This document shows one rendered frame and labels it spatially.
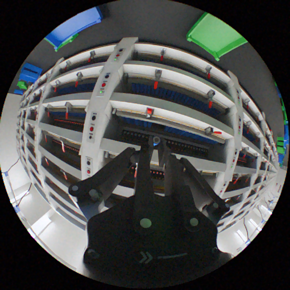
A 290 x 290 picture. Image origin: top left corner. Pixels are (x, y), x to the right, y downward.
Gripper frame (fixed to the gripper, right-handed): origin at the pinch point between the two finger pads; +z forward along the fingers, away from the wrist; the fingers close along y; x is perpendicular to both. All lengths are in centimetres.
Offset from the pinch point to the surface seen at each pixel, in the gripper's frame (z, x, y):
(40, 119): 15, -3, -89
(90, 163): 9.7, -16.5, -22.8
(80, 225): -7, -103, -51
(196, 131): 20.0, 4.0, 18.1
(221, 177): 12.4, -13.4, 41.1
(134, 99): 16.9, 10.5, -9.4
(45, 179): 3, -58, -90
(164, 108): 16.1, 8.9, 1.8
